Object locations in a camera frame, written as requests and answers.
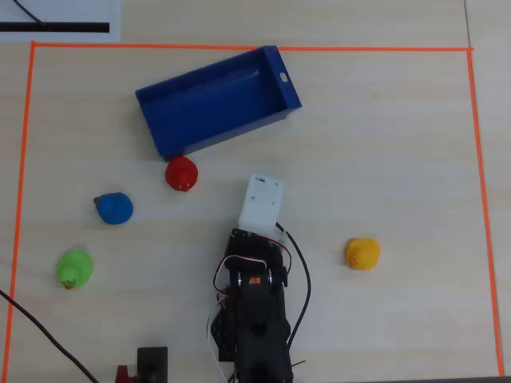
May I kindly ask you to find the green rubber duck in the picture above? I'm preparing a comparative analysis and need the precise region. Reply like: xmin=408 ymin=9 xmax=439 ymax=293
xmin=55 ymin=249 xmax=95 ymax=290

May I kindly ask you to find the yellow rubber duck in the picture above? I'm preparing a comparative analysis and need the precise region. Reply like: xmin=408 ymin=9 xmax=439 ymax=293
xmin=344 ymin=237 xmax=382 ymax=272

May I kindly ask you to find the blue rubber duck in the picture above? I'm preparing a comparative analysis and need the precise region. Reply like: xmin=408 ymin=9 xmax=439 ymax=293
xmin=93 ymin=191 xmax=134 ymax=226

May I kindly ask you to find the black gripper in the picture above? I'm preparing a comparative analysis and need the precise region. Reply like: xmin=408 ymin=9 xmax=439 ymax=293
xmin=224 ymin=227 xmax=285 ymax=261

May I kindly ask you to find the red rubber duck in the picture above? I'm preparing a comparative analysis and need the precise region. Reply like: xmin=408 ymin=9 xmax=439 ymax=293
xmin=164 ymin=155 xmax=200 ymax=193

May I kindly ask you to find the blue rectangular plastic box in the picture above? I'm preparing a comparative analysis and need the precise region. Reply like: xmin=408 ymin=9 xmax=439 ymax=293
xmin=134 ymin=45 xmax=303 ymax=163

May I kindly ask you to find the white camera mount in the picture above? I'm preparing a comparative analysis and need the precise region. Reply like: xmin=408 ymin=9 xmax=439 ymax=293
xmin=238 ymin=172 xmax=288 ymax=245

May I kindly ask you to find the white paper with black bar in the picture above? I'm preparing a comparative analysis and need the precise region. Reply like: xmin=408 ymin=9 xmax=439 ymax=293
xmin=0 ymin=0 xmax=121 ymax=43

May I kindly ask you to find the black camera stand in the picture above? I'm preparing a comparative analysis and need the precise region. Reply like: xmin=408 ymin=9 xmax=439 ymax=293
xmin=136 ymin=346 xmax=169 ymax=383

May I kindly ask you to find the black camera cable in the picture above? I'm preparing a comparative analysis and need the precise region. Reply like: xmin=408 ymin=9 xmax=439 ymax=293
xmin=274 ymin=222 xmax=312 ymax=349

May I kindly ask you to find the thick black cable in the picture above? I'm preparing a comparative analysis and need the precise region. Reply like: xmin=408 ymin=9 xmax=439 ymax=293
xmin=0 ymin=288 xmax=100 ymax=383

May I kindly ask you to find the orange tape strip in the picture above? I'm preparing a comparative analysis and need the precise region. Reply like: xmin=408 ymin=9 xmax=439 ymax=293
xmin=30 ymin=41 xmax=475 ymax=53
xmin=465 ymin=49 xmax=505 ymax=378
xmin=1 ymin=41 xmax=37 ymax=383

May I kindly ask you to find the thin black cable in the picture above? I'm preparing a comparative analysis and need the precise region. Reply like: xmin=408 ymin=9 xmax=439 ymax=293
xmin=13 ymin=0 xmax=48 ymax=26

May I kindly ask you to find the white red servo wire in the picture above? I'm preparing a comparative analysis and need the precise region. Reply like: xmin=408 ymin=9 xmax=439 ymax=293
xmin=212 ymin=254 xmax=269 ymax=305

